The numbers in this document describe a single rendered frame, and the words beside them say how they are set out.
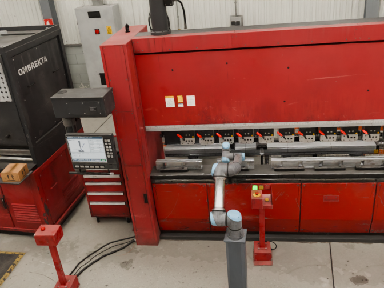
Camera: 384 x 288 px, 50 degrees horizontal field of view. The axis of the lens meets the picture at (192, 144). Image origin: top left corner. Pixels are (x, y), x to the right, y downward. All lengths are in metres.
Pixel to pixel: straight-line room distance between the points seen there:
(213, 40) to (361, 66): 1.34
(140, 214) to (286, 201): 1.57
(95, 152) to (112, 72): 0.75
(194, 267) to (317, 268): 1.26
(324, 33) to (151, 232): 2.73
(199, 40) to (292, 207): 1.98
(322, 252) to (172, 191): 1.72
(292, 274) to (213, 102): 1.89
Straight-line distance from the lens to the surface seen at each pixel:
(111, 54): 3.90
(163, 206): 4.64
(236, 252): 3.70
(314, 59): 3.98
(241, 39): 3.87
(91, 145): 3.88
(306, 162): 4.41
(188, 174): 4.37
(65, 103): 3.83
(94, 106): 3.71
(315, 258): 4.67
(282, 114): 4.13
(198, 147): 4.66
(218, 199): 3.57
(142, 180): 4.38
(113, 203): 5.09
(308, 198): 4.50
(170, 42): 3.94
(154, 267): 4.62
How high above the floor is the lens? 3.11
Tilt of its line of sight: 27 degrees down
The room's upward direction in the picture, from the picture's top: 6 degrees counter-clockwise
